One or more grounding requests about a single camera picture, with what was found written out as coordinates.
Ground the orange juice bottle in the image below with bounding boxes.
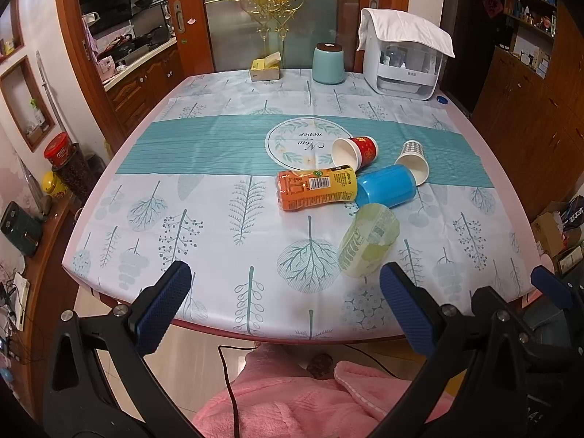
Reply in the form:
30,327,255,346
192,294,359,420
276,165,357,212

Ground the pink fleece robe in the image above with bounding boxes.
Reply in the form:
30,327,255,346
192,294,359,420
191,343,457,438

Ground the green milk tea bottle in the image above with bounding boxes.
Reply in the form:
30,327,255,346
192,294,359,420
338,203,400,278

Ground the black cable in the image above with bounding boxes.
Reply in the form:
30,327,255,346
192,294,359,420
218,344,257,438

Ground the white cloth on appliance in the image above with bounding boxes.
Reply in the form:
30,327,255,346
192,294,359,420
356,8,455,58

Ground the yellow round object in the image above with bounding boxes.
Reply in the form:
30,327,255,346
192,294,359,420
41,171,68,200

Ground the yellow tissue box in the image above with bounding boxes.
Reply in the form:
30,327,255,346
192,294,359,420
249,51,281,82

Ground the white countertop appliance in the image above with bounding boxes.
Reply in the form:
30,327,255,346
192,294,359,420
363,29,446,101

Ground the blue plastic cup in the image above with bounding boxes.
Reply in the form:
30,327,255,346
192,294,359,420
356,165,417,208

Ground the checkered paper cup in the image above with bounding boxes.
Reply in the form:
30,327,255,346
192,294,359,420
395,139,430,186

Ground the red tin can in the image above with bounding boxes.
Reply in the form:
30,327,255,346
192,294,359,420
43,131,73,169

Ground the red paper cup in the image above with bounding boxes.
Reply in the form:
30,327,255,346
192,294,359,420
331,137,379,172

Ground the teal canister brown lid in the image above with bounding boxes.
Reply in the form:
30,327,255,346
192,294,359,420
312,43,345,85

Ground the black device on sideboard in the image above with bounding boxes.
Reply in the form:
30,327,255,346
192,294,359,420
1,201,43,257

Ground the teal patterned tablecloth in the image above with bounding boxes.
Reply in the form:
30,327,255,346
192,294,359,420
62,69,538,342

